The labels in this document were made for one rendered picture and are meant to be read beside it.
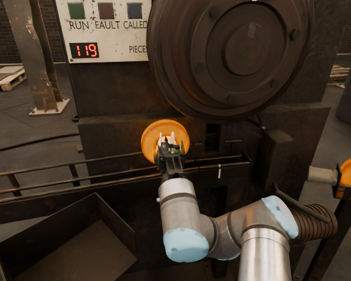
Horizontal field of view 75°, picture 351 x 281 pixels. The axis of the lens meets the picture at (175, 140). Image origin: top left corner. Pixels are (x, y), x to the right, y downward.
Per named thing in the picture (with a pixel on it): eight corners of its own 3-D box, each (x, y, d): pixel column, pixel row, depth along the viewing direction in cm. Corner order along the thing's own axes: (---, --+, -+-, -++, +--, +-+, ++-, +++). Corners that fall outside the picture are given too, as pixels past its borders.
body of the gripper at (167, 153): (183, 138, 64) (191, 173, 56) (180, 158, 70) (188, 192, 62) (155, 140, 63) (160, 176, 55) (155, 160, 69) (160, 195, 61)
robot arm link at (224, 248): (257, 254, 55) (226, 247, 48) (219, 265, 61) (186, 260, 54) (247, 216, 61) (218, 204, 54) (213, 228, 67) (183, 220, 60)
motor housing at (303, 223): (250, 279, 118) (271, 202, 92) (289, 272, 121) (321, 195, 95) (262, 308, 107) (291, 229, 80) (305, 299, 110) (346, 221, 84)
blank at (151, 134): (137, 123, 72) (137, 127, 69) (185, 115, 74) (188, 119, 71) (145, 163, 80) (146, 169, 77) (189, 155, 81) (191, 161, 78)
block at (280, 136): (250, 177, 102) (261, 127, 90) (268, 174, 103) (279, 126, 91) (263, 193, 93) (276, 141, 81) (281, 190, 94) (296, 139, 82)
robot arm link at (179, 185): (194, 209, 60) (157, 213, 58) (190, 193, 63) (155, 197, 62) (198, 190, 53) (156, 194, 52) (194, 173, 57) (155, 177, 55)
